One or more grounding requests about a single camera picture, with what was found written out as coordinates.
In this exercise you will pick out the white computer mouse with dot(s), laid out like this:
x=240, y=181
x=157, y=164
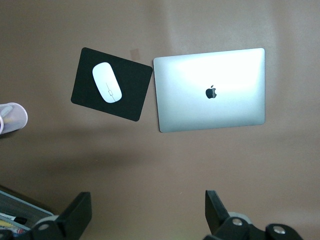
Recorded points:
x=106, y=82

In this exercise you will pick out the white marker pen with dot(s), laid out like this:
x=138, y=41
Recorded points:
x=12, y=218

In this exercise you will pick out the pink mesh pen cup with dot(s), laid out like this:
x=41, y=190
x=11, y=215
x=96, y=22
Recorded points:
x=17, y=117

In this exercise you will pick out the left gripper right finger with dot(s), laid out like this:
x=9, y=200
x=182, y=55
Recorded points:
x=222, y=226

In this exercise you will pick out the silver laptop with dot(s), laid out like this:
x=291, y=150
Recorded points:
x=187, y=100

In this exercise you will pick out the black mouse pad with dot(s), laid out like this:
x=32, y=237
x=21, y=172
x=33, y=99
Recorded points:
x=135, y=95

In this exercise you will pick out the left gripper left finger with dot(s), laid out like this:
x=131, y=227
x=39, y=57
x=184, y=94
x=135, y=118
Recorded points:
x=68, y=222

